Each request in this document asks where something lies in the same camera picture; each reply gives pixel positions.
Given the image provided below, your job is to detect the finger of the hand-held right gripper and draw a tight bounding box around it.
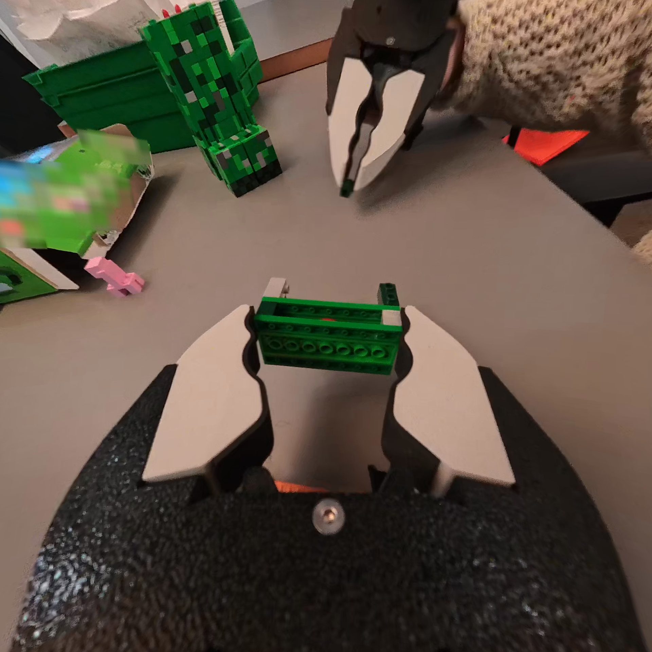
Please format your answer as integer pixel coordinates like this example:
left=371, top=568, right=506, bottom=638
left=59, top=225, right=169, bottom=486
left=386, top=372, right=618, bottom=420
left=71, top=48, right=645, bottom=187
left=327, top=56, right=376, bottom=190
left=353, top=75, right=427, bottom=193

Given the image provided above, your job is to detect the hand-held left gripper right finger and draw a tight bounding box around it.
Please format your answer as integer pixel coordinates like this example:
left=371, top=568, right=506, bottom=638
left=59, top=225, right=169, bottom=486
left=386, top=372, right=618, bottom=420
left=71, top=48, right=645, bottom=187
left=381, top=306, right=516, bottom=497

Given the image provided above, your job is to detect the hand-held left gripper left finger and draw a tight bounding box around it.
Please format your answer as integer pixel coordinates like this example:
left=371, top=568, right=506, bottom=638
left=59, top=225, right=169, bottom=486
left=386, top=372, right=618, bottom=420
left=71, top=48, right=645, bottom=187
left=142, top=305, right=276, bottom=492

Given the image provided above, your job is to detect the green lego assembly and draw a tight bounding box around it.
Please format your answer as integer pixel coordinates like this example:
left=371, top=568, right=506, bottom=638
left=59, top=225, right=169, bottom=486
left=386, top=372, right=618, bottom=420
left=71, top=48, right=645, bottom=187
left=254, top=295, right=404, bottom=377

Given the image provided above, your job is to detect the person's right forearm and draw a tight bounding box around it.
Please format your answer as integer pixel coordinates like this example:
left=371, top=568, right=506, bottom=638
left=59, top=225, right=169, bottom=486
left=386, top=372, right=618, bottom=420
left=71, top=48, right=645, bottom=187
left=433, top=0, right=652, bottom=153

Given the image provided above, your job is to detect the green pixelated lego figure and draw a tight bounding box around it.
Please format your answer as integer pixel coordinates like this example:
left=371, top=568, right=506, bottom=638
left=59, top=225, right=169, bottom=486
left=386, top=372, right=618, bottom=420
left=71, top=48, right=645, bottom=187
left=139, top=0, right=283, bottom=198

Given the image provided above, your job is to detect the pink lego figure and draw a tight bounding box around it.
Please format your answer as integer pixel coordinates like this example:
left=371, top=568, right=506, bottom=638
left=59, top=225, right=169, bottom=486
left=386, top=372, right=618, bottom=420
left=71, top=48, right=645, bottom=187
left=84, top=256, right=146, bottom=298

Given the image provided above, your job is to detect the green lego box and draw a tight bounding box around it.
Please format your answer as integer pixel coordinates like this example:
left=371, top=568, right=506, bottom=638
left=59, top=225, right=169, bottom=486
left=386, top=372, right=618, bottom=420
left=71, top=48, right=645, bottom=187
left=0, top=122, right=153, bottom=306

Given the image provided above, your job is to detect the person's right hand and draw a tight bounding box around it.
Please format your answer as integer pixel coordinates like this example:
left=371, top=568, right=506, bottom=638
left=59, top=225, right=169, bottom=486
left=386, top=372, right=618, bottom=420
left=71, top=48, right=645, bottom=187
left=439, top=20, right=467, bottom=98

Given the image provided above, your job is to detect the red object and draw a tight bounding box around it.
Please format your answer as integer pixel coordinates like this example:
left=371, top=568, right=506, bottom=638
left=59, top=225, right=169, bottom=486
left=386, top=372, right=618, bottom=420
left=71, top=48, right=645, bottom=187
left=502, top=125, right=590, bottom=167

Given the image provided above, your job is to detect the green checkered box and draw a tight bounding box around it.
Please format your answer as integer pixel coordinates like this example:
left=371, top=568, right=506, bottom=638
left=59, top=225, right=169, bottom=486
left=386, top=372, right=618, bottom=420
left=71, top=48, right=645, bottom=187
left=23, top=0, right=264, bottom=153

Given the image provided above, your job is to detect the crumpled white paper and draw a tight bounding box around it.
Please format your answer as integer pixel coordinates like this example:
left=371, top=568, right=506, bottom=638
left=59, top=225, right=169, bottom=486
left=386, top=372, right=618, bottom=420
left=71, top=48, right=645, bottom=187
left=0, top=0, right=160, bottom=68

